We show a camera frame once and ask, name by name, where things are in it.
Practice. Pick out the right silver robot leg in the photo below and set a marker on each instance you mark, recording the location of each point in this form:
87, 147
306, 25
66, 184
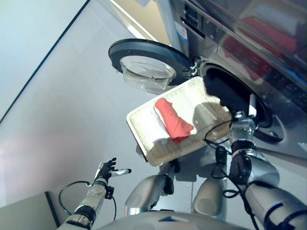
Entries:
211, 198

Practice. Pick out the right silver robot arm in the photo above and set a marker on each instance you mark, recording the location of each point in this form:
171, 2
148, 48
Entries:
263, 172

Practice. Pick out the silver robot torso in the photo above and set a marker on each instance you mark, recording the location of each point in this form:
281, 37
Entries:
172, 221

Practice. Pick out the white wicker basket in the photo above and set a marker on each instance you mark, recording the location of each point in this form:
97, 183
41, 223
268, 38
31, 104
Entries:
187, 100

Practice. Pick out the grey front-load washing machine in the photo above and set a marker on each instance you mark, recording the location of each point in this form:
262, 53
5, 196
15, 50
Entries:
263, 48

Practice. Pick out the round glass washer door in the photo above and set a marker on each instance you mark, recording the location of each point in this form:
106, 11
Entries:
144, 52

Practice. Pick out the blue white energy label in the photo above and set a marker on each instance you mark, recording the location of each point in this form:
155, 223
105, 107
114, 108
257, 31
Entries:
181, 31

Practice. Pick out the red cloth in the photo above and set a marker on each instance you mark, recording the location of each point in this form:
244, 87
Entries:
173, 119

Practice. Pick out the white cloth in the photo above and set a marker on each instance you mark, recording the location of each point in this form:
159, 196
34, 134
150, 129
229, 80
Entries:
151, 124

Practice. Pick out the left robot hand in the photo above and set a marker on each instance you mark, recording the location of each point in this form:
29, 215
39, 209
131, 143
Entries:
105, 170

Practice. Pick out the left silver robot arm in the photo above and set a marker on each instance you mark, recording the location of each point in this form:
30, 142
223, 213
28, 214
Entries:
94, 198

